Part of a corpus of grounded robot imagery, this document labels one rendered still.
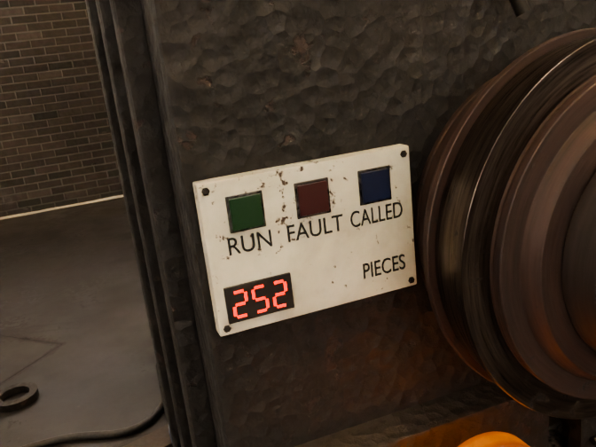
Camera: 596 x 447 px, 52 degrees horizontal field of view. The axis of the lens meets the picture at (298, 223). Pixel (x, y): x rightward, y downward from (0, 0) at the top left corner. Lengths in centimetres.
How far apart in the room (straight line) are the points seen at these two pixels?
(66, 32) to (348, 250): 599
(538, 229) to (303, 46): 32
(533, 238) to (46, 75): 615
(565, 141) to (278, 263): 33
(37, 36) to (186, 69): 596
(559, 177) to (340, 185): 23
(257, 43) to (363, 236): 25
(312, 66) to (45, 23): 597
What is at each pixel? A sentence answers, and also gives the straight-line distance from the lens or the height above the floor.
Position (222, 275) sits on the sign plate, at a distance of 70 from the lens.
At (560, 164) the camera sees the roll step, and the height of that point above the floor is 123.
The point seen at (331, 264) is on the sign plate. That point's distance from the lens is 74.
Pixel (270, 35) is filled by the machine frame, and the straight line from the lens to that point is 70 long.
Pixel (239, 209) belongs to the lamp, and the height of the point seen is 120.
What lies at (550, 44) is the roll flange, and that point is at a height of 134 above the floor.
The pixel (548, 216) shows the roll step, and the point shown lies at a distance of 67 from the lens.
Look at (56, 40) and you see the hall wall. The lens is 661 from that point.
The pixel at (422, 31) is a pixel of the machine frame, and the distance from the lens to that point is 78.
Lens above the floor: 137
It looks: 17 degrees down
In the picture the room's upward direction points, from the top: 7 degrees counter-clockwise
